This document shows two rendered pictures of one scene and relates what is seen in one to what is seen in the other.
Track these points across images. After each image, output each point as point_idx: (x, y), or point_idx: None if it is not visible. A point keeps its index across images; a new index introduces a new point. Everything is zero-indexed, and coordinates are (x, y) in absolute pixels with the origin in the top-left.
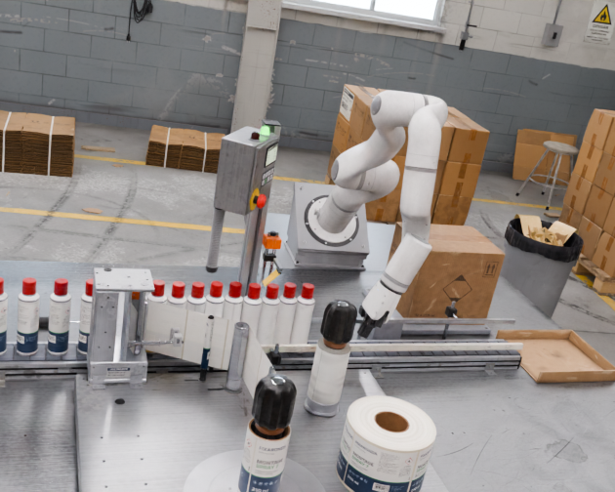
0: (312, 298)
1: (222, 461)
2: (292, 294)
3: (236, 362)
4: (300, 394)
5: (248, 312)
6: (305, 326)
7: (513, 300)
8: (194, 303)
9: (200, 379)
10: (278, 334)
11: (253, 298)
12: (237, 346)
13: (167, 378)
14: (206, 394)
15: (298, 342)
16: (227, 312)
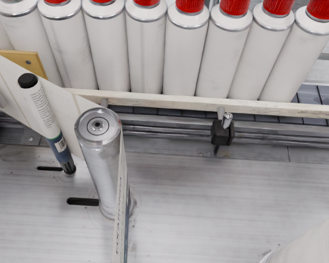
0: None
1: None
2: (285, 6)
3: (102, 190)
4: (251, 239)
5: (175, 42)
6: (297, 74)
7: None
8: (46, 15)
9: (64, 170)
10: (240, 81)
11: (185, 11)
12: (92, 169)
13: (8, 158)
14: (58, 217)
15: (277, 97)
16: (132, 37)
